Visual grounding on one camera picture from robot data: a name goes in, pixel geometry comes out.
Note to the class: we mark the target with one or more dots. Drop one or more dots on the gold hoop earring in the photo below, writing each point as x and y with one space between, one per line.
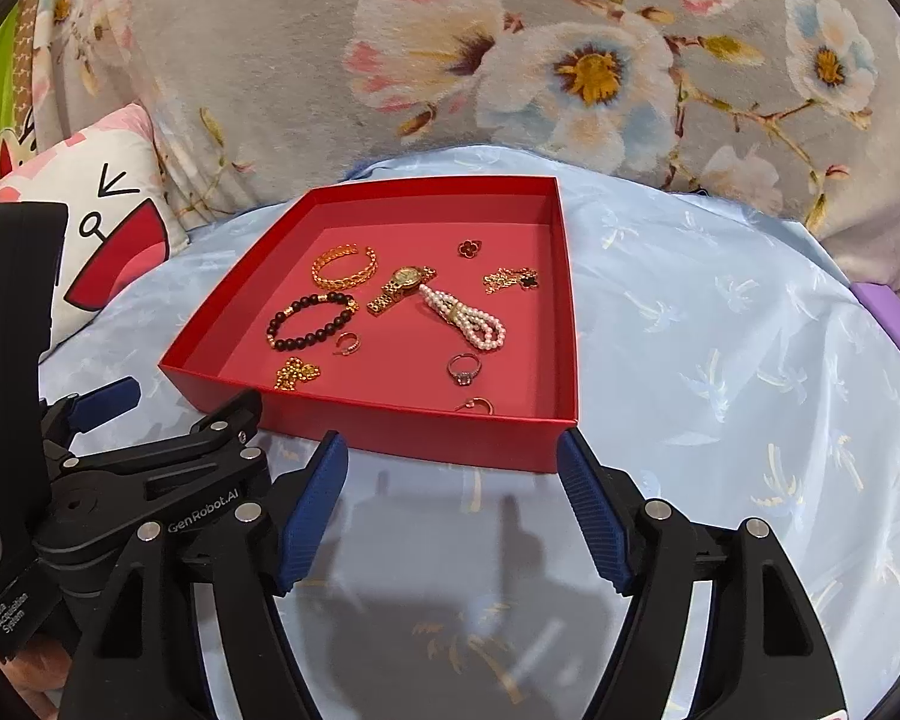
487 405
355 346

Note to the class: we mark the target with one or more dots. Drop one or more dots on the gold wrist watch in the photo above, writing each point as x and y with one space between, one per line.
409 277

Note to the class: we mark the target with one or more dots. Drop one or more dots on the light blue bed sheet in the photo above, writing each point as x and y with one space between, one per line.
720 390

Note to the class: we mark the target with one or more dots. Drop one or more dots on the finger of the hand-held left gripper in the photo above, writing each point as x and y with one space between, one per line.
210 439
109 396

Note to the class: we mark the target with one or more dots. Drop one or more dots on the grey floral blanket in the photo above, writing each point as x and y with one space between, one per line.
270 52

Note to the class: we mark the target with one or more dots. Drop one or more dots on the red cardboard box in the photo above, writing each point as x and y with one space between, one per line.
420 444

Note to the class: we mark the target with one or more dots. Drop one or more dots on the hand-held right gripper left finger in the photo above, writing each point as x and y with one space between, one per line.
311 510

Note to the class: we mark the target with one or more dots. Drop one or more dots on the cat face pillow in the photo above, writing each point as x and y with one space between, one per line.
120 187

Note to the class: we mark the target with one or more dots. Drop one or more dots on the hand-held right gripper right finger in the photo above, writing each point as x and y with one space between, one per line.
592 510

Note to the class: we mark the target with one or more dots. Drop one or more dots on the purple object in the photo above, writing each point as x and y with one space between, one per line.
892 315

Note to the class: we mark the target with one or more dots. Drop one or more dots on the red clover earring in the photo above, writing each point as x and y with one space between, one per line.
469 247

